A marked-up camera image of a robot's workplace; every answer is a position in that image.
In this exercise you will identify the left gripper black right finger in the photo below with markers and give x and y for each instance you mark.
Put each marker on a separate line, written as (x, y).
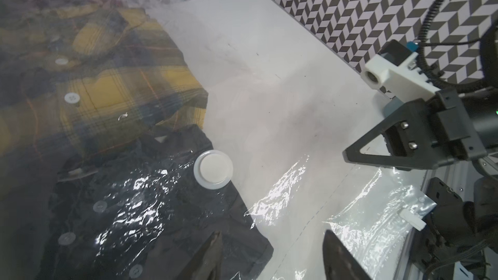
(339, 263)

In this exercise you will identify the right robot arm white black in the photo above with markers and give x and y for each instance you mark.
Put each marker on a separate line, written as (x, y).
(456, 232)

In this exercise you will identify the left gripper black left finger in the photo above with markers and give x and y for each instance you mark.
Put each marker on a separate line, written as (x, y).
(204, 260)

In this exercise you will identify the yellow plaid shirt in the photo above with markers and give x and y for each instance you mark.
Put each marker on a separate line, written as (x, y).
(80, 81)

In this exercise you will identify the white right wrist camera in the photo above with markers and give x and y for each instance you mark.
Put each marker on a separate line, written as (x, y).
(394, 68)

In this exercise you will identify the clear plastic vacuum bag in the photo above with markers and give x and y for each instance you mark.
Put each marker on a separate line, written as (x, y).
(281, 109)

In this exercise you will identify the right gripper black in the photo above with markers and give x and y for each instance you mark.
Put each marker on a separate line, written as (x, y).
(449, 129)

